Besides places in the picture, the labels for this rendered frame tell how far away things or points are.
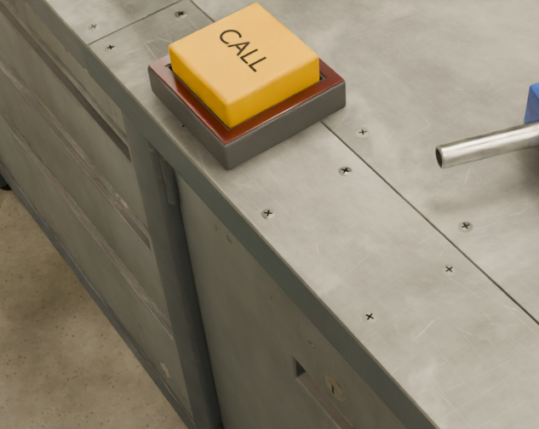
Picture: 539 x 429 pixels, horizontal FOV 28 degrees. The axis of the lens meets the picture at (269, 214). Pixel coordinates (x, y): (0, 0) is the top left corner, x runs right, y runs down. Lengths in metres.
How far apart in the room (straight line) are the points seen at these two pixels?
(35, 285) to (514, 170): 1.09
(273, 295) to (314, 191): 0.24
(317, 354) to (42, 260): 0.89
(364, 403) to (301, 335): 0.07
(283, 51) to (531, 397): 0.22
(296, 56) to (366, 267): 0.12
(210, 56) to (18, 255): 1.07
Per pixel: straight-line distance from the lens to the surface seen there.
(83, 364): 1.48
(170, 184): 0.85
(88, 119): 1.01
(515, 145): 0.54
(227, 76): 0.57
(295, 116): 0.57
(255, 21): 0.60
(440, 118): 0.59
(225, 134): 0.56
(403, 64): 0.62
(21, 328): 1.54
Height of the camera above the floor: 1.22
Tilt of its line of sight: 50 degrees down
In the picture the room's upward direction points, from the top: 6 degrees counter-clockwise
